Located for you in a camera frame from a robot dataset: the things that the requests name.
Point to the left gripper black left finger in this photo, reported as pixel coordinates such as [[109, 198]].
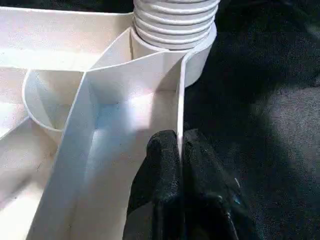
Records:
[[157, 190]]

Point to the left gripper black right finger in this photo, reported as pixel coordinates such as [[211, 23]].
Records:
[[210, 195]]

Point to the white plastic table leg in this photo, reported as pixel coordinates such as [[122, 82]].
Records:
[[172, 22]]

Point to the white plastic table top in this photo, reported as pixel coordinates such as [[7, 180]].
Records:
[[75, 125]]

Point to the black work mat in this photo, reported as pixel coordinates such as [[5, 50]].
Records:
[[260, 125]]

